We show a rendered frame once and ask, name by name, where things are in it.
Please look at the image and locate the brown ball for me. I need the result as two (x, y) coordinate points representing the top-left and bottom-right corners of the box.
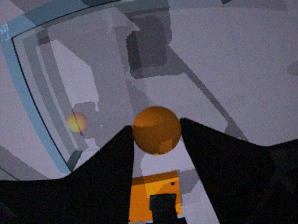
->
(133, 107), (181, 156)

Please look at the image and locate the clear l-shaped low wall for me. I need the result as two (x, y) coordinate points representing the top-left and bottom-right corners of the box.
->
(13, 0), (227, 171)

